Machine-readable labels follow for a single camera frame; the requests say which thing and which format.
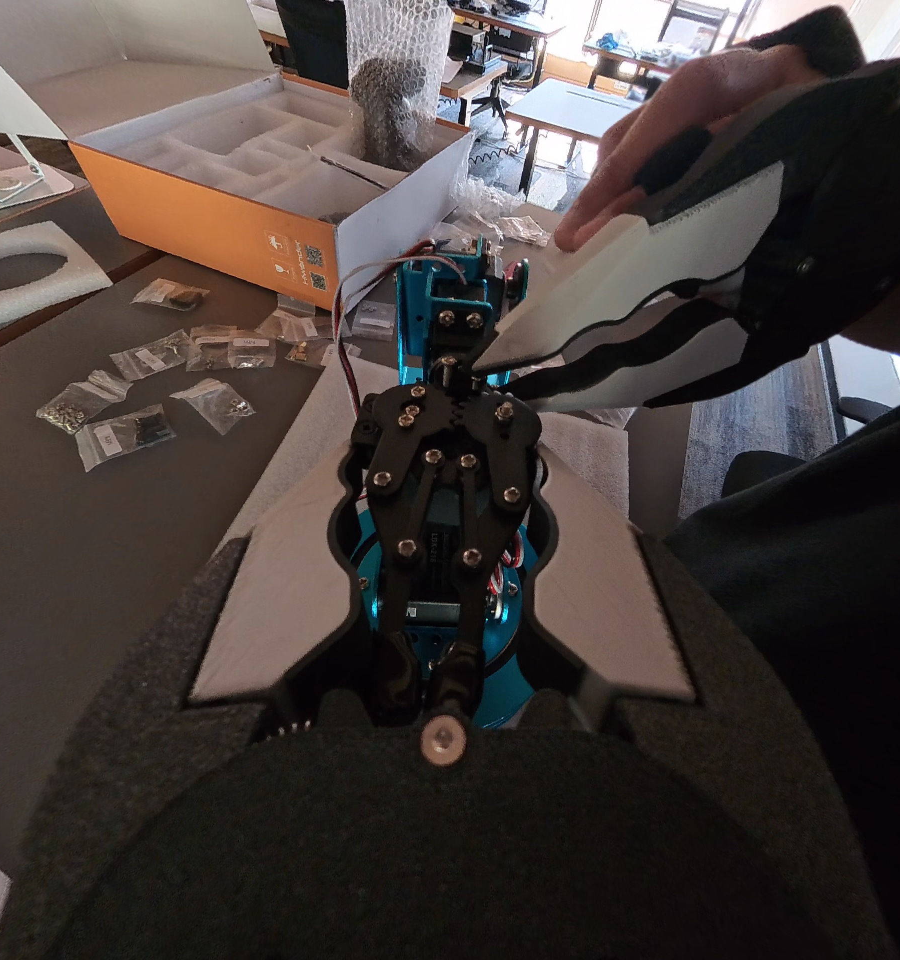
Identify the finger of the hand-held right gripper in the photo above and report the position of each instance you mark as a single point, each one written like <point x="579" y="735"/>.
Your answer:
<point x="645" y="255"/>
<point x="645" y="368"/>

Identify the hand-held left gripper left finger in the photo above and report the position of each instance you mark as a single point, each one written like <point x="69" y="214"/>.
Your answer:
<point x="277" y="600"/>

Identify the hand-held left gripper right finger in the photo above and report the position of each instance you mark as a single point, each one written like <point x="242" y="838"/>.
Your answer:
<point x="615" y="600"/>

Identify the blue toy robot arm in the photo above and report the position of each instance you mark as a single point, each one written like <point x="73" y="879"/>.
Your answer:
<point x="442" y="308"/>

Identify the person's right forearm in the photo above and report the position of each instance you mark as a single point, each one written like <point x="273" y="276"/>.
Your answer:
<point x="893" y="323"/>

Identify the dark grey desk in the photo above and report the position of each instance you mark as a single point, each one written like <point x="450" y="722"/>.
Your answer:
<point x="90" y="600"/>

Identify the person's right hand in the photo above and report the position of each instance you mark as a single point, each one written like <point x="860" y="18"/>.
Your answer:
<point x="675" y="113"/>

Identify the white foam sheet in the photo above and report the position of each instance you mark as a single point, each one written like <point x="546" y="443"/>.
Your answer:
<point x="585" y="443"/>

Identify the small clear parts bag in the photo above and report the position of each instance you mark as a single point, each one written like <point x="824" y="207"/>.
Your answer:
<point x="495" y="210"/>

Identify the grey office table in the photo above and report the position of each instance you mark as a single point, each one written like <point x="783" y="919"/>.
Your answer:
<point x="578" y="113"/>

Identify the black office chair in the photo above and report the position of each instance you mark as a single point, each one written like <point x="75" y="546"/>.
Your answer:
<point x="788" y="450"/>

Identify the pile of small parts bags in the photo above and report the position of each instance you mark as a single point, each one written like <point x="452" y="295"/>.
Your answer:
<point x="165" y="405"/>

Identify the thin metal tool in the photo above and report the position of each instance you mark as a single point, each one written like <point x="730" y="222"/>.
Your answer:
<point x="352" y="170"/>

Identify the bubble wrap bag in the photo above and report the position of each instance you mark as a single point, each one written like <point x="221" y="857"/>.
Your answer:
<point x="397" y="75"/>

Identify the white parts box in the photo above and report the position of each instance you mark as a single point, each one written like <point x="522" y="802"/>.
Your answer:
<point x="225" y="143"/>

